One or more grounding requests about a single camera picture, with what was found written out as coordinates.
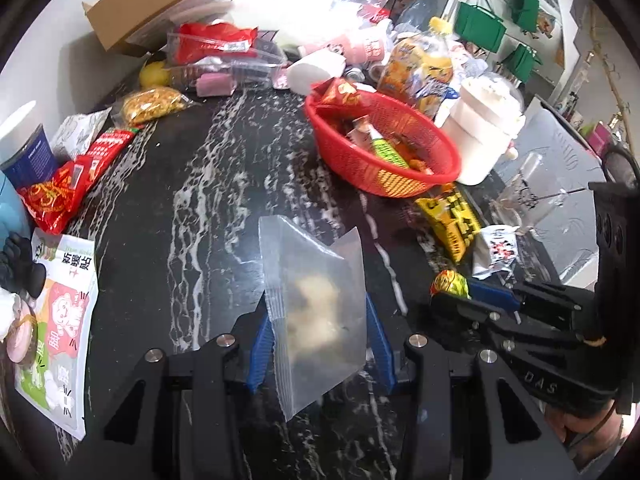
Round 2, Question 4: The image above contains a red bag in container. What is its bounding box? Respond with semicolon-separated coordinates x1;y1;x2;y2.
167;22;258;65

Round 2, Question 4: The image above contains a yellow snack mix bag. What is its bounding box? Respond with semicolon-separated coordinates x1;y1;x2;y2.
111;87;194;128

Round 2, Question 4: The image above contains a white electric cooking pot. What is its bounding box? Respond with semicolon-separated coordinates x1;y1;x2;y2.
442;72;526;185

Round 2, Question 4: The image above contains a pink panda cup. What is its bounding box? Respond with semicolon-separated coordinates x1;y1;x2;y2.
297;35;385;65

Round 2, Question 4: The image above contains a green tote bag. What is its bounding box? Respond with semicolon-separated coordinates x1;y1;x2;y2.
508;0;539;32
501;44;542;82
454;0;506;53

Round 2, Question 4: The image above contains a white peanut snack packet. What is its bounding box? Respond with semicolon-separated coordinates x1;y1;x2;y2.
472;224;518;280

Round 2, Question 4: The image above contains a red long snack stick packet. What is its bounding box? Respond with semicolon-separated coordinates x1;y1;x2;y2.
85;128;137;188

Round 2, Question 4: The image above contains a brown striped snack packet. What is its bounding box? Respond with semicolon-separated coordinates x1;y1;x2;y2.
346;115;383;152

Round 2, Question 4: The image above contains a green yellow lollipop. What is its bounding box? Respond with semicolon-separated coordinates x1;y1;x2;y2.
430;270;471;299

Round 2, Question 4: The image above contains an orange red snack packet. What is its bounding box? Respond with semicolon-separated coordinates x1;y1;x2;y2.
400;152;434;174

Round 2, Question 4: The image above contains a green yellow drink sachet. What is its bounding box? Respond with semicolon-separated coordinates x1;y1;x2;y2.
371;138;409;169

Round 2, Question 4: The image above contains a white lid blue jar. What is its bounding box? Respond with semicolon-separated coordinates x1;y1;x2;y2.
0;100;58;190

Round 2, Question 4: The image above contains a red gold packet by wall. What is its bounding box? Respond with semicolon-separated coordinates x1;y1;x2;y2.
17;155;92;235

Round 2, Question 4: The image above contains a glass mug with cat print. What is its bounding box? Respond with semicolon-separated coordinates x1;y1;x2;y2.
490;152;568;235

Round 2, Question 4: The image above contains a white patterned small packet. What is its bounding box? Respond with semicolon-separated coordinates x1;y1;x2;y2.
50;107;112;165

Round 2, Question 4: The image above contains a white green sticker pack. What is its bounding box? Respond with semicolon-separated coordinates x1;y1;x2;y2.
15;229;99;440

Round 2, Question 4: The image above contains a clear plastic container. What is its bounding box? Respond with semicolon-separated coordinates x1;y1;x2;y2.
165;32;288;91

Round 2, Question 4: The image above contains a grey leaf pattern chair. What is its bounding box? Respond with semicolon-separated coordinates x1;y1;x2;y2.
518;107;604;289

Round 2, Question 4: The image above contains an iced tea bottle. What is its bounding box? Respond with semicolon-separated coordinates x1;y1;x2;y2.
376;16;454;119

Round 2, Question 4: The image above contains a red plastic basket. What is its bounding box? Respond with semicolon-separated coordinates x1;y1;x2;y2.
304;91;461;198

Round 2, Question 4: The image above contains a yellow lemon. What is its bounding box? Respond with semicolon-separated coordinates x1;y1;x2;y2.
139;61;171;90

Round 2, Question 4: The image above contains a yellow peanut snack bag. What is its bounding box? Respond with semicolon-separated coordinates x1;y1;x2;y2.
414;186;482;263

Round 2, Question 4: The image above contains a red gold snack packet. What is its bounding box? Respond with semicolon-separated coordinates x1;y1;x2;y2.
314;77;361;107

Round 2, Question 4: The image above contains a person right hand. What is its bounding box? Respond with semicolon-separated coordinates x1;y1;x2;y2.
544;401;624;463

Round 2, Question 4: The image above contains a blue round humidifier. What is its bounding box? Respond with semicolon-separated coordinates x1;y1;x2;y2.
0;169;35;291

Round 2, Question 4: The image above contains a white tissue roll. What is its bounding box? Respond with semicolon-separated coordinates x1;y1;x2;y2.
286;49;346;96

